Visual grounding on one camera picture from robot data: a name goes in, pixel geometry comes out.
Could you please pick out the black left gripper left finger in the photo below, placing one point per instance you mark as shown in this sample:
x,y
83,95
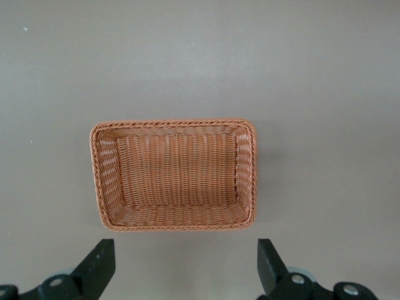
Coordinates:
x,y
90,275

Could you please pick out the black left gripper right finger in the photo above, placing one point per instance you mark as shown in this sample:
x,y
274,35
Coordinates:
x,y
278,281

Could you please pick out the brown wicker basket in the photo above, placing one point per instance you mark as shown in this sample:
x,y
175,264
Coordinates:
x,y
175,175

